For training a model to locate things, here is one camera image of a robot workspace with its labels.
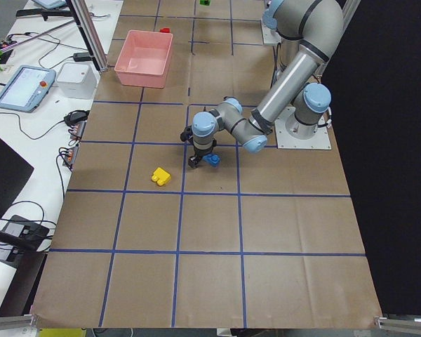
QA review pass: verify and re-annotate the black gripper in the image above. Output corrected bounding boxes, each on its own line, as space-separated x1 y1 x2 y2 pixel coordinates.
188 139 217 168

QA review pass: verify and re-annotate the blue toy block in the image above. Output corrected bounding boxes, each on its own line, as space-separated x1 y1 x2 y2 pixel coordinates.
203 153 220 167

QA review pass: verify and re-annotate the green toy block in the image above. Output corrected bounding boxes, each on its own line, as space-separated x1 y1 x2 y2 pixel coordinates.
199 0 211 6

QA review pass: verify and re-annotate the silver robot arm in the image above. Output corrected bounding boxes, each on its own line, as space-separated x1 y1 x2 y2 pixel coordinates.
180 1 344 168

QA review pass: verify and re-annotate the pink plastic box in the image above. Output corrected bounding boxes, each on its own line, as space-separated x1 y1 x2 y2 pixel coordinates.
114 30 173 88

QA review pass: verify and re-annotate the white square box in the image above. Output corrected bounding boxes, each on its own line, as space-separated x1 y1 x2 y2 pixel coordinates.
56 62 97 99

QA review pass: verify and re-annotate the yellow toy block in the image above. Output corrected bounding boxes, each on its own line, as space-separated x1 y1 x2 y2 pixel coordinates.
151 167 171 187

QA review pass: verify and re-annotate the brown paper table mat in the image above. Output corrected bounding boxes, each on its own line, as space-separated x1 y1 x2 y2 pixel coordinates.
32 1 381 329

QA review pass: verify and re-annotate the black power adapter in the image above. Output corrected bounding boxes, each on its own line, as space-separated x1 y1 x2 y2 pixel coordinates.
72 52 92 62

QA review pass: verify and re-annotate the teach pendant tablet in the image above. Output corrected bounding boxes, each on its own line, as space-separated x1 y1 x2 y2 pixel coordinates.
0 65 57 113

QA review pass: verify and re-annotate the tripod leg rod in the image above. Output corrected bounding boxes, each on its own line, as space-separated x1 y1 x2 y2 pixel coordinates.
0 20 75 57

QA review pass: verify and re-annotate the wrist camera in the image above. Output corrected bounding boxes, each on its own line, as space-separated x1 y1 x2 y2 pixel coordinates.
180 126 193 144

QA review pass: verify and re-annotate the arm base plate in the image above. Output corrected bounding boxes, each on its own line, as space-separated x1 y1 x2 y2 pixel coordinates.
274 107 332 150
261 22 281 46

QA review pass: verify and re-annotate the aluminium frame post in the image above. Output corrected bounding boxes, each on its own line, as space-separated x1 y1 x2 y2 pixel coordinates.
66 0 108 73

